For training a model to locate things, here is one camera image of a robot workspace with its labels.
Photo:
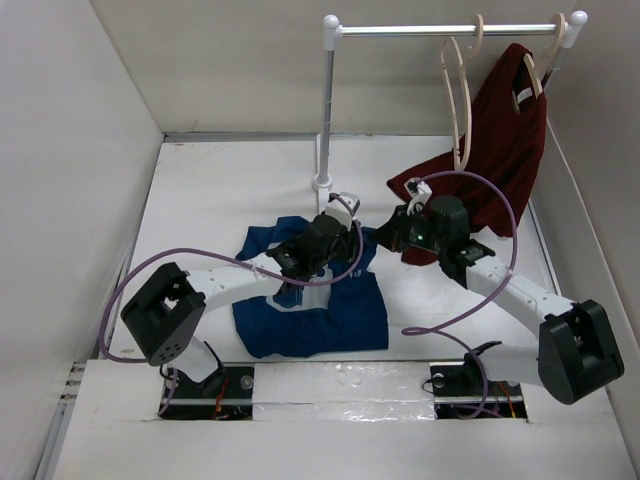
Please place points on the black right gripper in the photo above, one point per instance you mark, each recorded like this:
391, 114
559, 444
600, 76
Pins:
392, 232

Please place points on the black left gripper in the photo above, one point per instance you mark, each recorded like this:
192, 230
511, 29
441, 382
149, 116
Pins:
348, 243

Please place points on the blue printed t-shirt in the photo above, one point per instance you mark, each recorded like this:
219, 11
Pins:
346, 316

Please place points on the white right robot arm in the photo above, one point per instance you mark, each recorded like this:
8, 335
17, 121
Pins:
576, 351

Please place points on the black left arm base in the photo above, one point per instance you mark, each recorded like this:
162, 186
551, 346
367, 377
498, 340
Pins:
226, 394

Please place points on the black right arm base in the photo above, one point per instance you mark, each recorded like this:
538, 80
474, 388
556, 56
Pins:
457, 390

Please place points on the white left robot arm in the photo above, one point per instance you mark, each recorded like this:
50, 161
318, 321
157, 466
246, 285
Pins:
163, 315

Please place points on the dark red t-shirt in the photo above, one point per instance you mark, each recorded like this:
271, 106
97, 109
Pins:
507, 145

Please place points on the wooden hanger with shirt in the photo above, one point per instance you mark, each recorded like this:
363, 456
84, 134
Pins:
556, 28

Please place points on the white clothes rack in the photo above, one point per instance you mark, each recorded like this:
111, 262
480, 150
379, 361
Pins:
333, 31

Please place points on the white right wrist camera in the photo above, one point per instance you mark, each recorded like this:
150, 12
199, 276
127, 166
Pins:
420, 194

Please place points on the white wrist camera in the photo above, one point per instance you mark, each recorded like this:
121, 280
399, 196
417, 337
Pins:
342, 207
420, 194

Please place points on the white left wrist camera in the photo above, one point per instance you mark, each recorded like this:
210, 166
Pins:
342, 207

